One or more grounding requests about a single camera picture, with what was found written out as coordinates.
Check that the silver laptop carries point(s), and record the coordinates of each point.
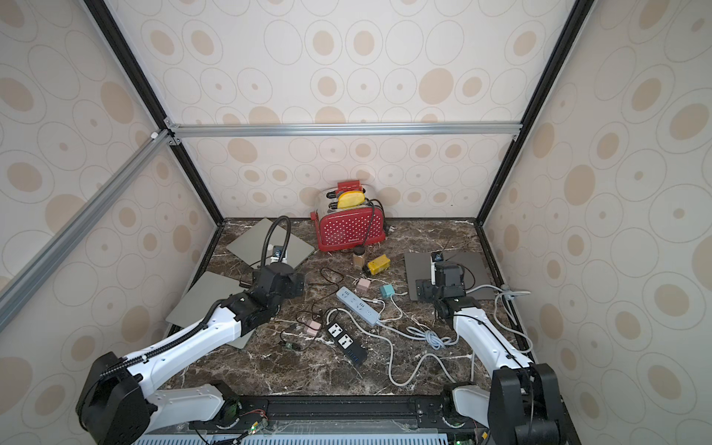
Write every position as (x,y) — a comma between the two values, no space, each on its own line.
(193,307)
(249,246)

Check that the black power strip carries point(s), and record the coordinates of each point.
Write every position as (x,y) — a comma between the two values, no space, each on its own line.
(349,345)

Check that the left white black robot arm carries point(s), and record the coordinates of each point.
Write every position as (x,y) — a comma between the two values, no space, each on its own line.
(123,397)

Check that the back aluminium rail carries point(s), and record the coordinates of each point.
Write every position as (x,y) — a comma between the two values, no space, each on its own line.
(346,129)

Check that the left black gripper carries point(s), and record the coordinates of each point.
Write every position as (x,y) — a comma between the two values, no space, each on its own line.
(297,286)

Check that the white power strip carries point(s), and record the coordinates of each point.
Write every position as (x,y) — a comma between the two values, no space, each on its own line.
(358,306)

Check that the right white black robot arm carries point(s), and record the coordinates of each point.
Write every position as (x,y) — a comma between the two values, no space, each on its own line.
(523,405)

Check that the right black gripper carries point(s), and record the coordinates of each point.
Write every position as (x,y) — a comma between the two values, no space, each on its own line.
(445,277)

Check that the brown wooden block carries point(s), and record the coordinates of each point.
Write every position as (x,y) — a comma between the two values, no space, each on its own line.
(358,257)

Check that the silver laptop back left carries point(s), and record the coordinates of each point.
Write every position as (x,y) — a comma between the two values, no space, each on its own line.
(249,246)

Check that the red toy bread slice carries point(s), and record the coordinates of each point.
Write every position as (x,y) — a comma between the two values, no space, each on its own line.
(349,186)

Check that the yellow toy bread slice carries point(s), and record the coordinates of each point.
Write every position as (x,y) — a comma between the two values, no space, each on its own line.
(350,199)

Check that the silver laptop front left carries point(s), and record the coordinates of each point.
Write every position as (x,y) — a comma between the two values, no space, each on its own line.
(193,307)

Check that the dark grey laptop right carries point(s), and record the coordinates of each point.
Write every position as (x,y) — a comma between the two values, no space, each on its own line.
(418,267)

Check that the red toaster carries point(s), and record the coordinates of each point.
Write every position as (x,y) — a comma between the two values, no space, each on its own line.
(345,229)

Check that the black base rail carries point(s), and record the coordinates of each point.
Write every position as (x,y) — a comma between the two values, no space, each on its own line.
(348,415)

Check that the aluminium rail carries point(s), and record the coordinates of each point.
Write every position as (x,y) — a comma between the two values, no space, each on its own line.
(346,129)
(26,283)

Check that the pink charger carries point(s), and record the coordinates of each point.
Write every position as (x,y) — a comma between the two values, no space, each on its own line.
(313,328)
(363,285)

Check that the left aluminium rail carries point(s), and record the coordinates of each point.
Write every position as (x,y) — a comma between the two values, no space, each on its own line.
(26,283)

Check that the yellow plug adapter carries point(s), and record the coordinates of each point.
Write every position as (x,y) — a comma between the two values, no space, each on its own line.
(377,266)

